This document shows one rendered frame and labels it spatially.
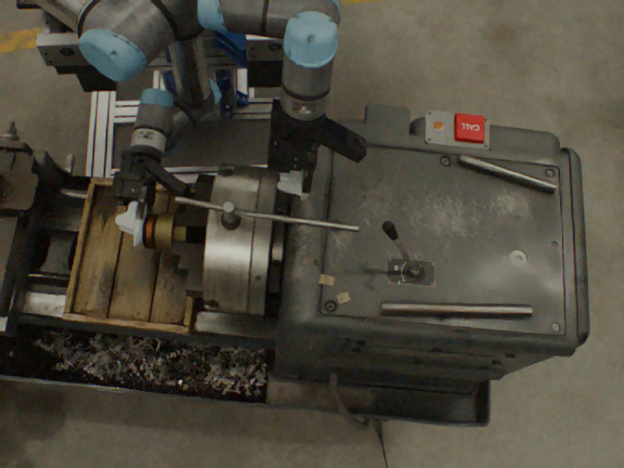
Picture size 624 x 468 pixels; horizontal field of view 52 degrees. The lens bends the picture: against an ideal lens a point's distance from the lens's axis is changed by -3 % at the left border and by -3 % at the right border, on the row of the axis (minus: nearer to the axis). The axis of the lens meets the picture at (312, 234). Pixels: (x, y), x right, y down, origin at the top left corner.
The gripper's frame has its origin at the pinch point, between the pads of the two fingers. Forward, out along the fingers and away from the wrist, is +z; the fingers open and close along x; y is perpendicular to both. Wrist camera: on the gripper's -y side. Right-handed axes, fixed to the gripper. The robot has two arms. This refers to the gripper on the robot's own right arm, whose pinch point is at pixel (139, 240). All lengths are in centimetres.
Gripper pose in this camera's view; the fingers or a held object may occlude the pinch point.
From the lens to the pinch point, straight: 142.5
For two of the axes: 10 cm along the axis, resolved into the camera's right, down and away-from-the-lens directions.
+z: -0.9, 9.4, -3.3
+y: -9.9, -1.0, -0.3
